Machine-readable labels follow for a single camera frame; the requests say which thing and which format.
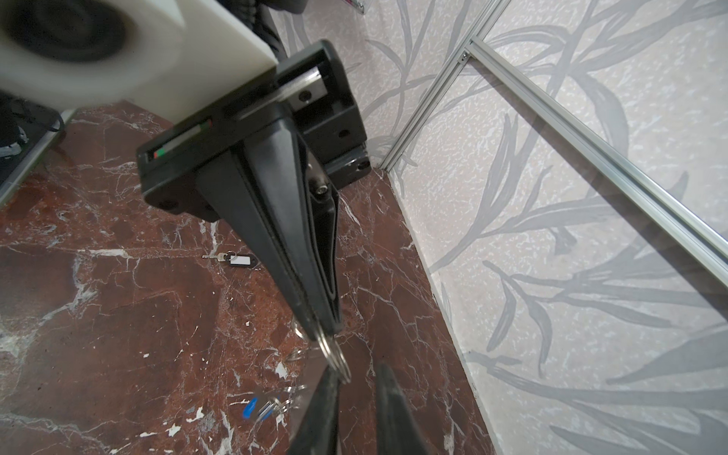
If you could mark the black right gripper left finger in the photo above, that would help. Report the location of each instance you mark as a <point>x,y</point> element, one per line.
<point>315,413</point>

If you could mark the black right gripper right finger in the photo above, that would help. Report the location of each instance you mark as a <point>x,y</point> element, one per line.
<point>397,431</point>

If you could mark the silver key blue tag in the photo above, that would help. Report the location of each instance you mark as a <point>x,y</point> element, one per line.
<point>260,407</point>

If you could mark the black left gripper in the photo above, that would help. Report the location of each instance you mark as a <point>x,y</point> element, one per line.
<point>273,194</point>

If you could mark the steel perforated key holder plate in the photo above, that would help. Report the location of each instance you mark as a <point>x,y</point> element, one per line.
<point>323,350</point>

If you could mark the silver key black tag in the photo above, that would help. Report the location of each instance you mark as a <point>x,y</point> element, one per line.
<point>234,259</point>

